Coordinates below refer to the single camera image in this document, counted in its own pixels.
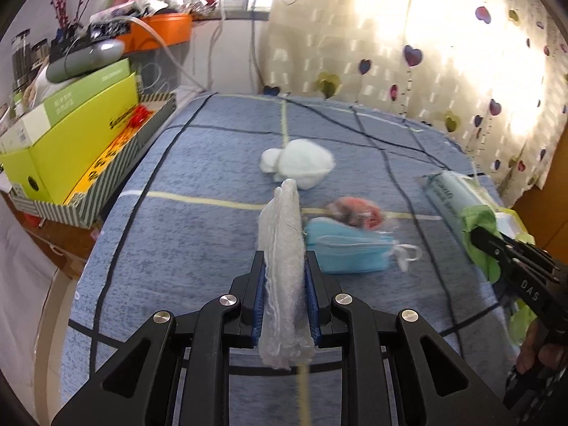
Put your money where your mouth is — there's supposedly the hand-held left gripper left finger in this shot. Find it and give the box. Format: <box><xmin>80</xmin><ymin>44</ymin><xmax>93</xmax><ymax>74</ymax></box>
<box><xmin>51</xmin><ymin>251</ymin><xmax>267</xmax><ymax>426</ymax></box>

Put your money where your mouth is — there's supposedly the white cable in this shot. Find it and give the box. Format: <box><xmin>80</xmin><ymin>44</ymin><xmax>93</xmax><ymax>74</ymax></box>
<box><xmin>129</xmin><ymin>17</ymin><xmax>211</xmax><ymax>94</ymax></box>

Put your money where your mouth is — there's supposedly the dark glass jar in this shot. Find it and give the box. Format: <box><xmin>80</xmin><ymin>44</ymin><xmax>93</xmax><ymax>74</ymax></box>
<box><xmin>11</xmin><ymin>30</ymin><xmax>32</xmax><ymax>94</ymax></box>
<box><xmin>30</xmin><ymin>39</ymin><xmax>49</xmax><ymax>72</ymax></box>

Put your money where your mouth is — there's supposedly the white box with lime rim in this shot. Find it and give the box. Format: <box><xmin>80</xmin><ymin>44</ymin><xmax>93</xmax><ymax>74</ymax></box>
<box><xmin>492</xmin><ymin>211</ymin><xmax>531</xmax><ymax>238</ymax></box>

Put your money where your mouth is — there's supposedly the grey oval case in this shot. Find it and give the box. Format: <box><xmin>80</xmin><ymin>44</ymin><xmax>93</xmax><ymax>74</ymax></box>
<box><xmin>45</xmin><ymin>39</ymin><xmax>125</xmax><ymax>83</ymax></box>

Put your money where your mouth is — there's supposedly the striped cardboard box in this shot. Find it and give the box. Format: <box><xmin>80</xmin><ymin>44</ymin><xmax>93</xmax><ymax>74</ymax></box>
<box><xmin>9</xmin><ymin>93</ymin><xmax>177</xmax><ymax>230</ymax></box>

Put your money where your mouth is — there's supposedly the blue face mask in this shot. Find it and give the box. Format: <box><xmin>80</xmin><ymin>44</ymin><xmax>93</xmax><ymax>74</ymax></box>
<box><xmin>305</xmin><ymin>217</ymin><xmax>422</xmax><ymax>274</ymax></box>

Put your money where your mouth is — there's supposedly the lime green cardboard box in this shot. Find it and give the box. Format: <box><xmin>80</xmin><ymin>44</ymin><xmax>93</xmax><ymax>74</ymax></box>
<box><xmin>0</xmin><ymin>72</ymin><xmax>139</xmax><ymax>205</ymax></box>

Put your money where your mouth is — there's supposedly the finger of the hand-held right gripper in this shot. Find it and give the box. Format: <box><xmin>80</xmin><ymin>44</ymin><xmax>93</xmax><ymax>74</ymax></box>
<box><xmin>471</xmin><ymin>226</ymin><xmax>534</xmax><ymax>277</ymax></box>
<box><xmin>499</xmin><ymin>232</ymin><xmax>554</xmax><ymax>261</ymax></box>

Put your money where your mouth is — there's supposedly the heart print curtain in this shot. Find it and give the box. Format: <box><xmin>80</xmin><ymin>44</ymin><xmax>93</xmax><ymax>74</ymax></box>
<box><xmin>262</xmin><ymin>0</ymin><xmax>568</xmax><ymax>207</ymax></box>

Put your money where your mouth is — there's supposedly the blue checked bed sheet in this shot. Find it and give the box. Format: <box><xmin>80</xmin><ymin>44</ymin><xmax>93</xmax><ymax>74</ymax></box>
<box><xmin>60</xmin><ymin>91</ymin><xmax>533</xmax><ymax>426</ymax></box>

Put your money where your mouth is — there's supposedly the green and white flat box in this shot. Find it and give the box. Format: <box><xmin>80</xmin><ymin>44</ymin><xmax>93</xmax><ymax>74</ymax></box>
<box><xmin>21</xmin><ymin>57</ymin><xmax>134</xmax><ymax>127</ymax></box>

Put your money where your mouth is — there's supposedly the person's right hand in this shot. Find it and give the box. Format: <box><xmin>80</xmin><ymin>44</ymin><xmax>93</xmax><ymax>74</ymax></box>
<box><xmin>515</xmin><ymin>318</ymin><xmax>563</xmax><ymax>376</ymax></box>

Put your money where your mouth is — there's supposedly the black power strip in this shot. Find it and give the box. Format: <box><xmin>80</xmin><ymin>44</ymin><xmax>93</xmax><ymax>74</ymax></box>
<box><xmin>51</xmin><ymin>21</ymin><xmax>131</xmax><ymax>60</ymax></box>

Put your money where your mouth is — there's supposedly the soft tissue pack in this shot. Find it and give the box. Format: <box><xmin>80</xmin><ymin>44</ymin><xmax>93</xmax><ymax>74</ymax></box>
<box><xmin>417</xmin><ymin>171</ymin><xmax>504</xmax><ymax>253</ymax></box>

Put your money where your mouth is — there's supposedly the white cotton wad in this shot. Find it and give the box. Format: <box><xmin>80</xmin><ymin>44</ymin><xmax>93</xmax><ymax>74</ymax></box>
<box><xmin>261</xmin><ymin>139</ymin><xmax>336</xmax><ymax>190</ymax></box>

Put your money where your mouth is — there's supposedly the wooden wardrobe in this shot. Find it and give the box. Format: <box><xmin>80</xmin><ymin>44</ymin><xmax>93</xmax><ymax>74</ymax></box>
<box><xmin>510</xmin><ymin>184</ymin><xmax>568</xmax><ymax>253</ymax></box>

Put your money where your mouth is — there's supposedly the black cable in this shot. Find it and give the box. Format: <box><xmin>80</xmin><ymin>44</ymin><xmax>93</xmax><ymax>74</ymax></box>
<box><xmin>250</xmin><ymin>4</ymin><xmax>285</xmax><ymax>96</ymax></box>

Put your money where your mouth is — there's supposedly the pile of small household items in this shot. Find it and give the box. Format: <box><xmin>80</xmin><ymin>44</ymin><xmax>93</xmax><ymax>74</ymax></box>
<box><xmin>89</xmin><ymin>0</ymin><xmax>187</xmax><ymax>25</ymax></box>

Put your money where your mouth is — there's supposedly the orange tray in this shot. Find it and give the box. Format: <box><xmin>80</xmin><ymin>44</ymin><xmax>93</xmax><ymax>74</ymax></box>
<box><xmin>119</xmin><ymin>12</ymin><xmax>193</xmax><ymax>54</ymax></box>

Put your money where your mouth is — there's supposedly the light green cloth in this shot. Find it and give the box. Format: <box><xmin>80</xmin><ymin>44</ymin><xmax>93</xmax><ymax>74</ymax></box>
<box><xmin>459</xmin><ymin>204</ymin><xmax>540</xmax><ymax>358</ymax></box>

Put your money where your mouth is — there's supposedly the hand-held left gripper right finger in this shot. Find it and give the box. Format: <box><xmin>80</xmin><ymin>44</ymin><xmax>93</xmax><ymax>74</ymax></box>
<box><xmin>306</xmin><ymin>252</ymin><xmax>520</xmax><ymax>426</ymax></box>

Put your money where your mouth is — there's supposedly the white gauze cloth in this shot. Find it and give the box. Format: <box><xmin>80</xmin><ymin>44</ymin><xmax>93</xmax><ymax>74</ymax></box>
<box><xmin>257</xmin><ymin>178</ymin><xmax>317</xmax><ymax>370</ymax></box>

